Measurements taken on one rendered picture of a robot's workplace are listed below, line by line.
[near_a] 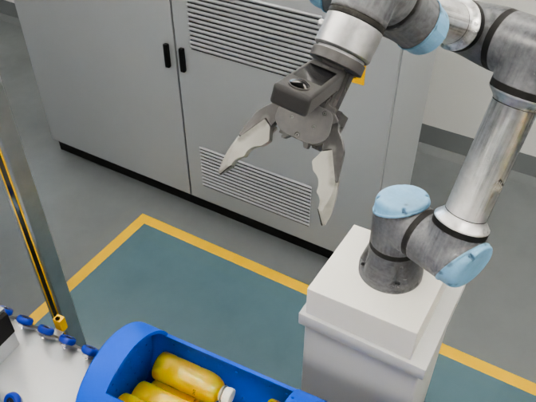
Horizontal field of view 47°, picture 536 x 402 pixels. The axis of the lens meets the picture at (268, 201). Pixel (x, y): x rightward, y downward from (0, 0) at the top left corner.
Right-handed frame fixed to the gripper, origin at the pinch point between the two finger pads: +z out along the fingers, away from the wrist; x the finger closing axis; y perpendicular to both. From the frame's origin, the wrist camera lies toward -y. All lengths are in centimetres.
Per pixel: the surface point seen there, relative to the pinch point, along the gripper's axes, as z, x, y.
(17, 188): 37, 82, 70
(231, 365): 45, 5, 56
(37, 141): 68, 221, 273
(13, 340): 73, 63, 66
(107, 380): 53, 24, 38
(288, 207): 28, 42, 224
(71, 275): 105, 124, 199
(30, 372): 77, 54, 64
